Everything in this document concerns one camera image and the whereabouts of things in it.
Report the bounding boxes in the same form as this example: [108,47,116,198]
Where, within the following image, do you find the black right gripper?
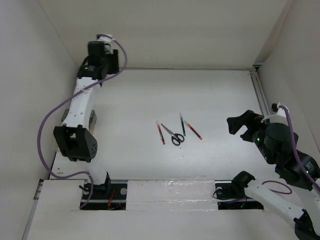
[226,108,278,163]

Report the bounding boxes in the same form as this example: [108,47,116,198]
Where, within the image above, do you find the red orange pen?
[183,120,203,140]

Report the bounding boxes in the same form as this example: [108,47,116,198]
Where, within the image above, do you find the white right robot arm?
[226,105,320,240]

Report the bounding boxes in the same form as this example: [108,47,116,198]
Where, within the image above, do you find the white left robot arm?
[53,36,119,199]

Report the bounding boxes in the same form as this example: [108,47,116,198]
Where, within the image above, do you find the green pen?
[179,112,186,137]

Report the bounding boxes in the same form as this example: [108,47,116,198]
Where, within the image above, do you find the clear smoky organizer tray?
[53,109,98,158]

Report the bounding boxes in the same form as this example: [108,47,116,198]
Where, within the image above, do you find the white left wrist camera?
[96,34,114,54]

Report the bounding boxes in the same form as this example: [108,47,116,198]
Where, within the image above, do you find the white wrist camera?
[260,102,289,125]
[96,34,114,54]

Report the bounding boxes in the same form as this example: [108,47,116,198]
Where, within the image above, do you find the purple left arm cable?
[37,34,129,210]

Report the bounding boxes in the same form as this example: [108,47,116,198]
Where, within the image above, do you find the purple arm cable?
[37,34,129,210]
[224,104,320,203]

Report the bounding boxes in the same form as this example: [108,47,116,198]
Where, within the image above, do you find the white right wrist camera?
[260,102,289,125]

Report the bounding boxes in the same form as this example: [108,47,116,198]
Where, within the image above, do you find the aluminium rail right side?
[249,65,270,116]

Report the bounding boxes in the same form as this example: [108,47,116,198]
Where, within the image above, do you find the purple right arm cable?
[224,104,320,203]

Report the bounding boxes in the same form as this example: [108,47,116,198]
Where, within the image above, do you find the black handled scissors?
[160,123,185,146]

